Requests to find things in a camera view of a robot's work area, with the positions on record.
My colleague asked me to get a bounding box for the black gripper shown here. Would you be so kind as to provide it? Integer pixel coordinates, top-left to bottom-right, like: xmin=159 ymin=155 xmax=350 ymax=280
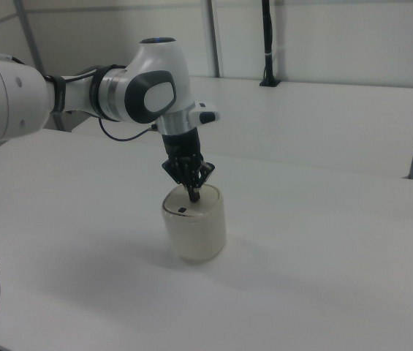
xmin=161 ymin=127 xmax=215 ymax=204

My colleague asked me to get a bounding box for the beige trash bin lid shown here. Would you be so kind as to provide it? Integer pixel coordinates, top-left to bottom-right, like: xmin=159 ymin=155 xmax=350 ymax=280
xmin=163 ymin=184 xmax=222 ymax=218

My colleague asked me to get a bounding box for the beige plastic trash bin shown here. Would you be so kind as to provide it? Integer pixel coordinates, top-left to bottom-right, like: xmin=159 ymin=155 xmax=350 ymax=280
xmin=160 ymin=184 xmax=227 ymax=262

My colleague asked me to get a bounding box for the black pole with clamp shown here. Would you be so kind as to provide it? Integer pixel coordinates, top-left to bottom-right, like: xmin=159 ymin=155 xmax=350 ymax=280
xmin=259 ymin=0 xmax=281 ymax=88

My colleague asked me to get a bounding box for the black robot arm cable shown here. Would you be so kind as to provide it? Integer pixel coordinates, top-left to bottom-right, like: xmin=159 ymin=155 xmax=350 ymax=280
xmin=98 ymin=117 xmax=157 ymax=142

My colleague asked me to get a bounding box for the grey metal frame post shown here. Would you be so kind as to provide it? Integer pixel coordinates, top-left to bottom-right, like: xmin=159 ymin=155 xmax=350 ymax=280
xmin=205 ymin=0 xmax=226 ymax=78

